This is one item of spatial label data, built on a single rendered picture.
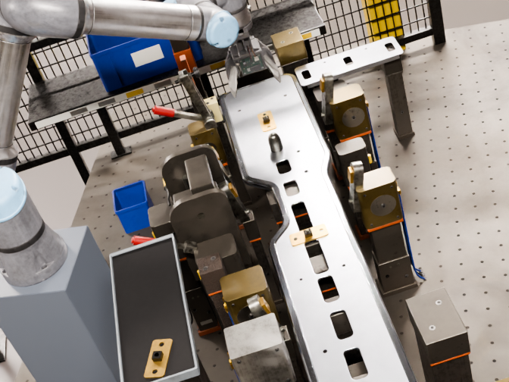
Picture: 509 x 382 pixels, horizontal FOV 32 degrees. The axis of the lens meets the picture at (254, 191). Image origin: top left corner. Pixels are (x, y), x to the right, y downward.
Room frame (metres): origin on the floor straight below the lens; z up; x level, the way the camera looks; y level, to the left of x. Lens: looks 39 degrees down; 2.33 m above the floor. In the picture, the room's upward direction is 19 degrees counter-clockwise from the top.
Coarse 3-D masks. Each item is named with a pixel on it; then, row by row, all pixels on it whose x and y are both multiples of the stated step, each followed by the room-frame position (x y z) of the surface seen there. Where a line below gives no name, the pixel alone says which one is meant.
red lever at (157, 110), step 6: (156, 108) 1.92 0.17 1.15; (162, 108) 1.92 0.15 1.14; (168, 108) 1.92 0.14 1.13; (162, 114) 1.91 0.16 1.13; (168, 114) 1.91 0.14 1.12; (174, 114) 1.92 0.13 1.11; (180, 114) 1.91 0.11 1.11; (186, 114) 1.92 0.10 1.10; (192, 114) 1.92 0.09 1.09; (198, 114) 1.92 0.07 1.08; (192, 120) 1.91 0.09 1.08; (198, 120) 1.91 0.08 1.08
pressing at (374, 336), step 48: (240, 96) 2.07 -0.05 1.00; (288, 96) 2.00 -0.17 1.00; (240, 144) 1.86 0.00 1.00; (288, 144) 1.80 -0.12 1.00; (288, 240) 1.46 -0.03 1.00; (336, 240) 1.41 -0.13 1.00; (288, 288) 1.32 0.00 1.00; (336, 288) 1.28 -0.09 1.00; (336, 336) 1.16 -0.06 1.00; (384, 336) 1.12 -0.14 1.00
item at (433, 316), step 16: (416, 304) 1.14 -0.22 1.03; (432, 304) 1.13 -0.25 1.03; (448, 304) 1.11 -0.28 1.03; (416, 320) 1.10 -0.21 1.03; (432, 320) 1.09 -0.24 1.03; (448, 320) 1.08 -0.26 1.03; (416, 336) 1.15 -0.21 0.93; (432, 336) 1.06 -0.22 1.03; (448, 336) 1.04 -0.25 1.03; (464, 336) 1.04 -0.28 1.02; (432, 352) 1.04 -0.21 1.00; (448, 352) 1.04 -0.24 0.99; (464, 352) 1.04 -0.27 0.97; (432, 368) 1.05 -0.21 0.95; (448, 368) 1.04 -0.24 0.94; (464, 368) 1.04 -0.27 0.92
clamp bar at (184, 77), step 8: (184, 72) 1.93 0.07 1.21; (192, 72) 1.92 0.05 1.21; (176, 80) 1.92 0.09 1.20; (184, 80) 1.90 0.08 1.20; (192, 80) 1.94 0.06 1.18; (192, 88) 1.90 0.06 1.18; (192, 96) 1.90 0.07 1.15; (200, 96) 1.93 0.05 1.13; (200, 104) 1.90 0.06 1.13; (200, 112) 1.90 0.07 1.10; (208, 112) 1.90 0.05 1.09
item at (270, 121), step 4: (264, 112) 1.96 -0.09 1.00; (268, 112) 1.95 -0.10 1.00; (260, 116) 1.95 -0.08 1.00; (264, 116) 1.94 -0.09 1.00; (268, 116) 1.92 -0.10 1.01; (272, 116) 1.93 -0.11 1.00; (260, 120) 1.93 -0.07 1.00; (264, 120) 1.91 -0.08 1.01; (268, 120) 1.91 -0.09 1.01; (272, 120) 1.91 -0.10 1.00; (264, 124) 1.90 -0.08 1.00; (268, 124) 1.90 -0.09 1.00; (272, 124) 1.89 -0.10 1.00; (264, 128) 1.89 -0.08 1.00; (268, 128) 1.88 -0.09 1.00; (272, 128) 1.88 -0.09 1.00
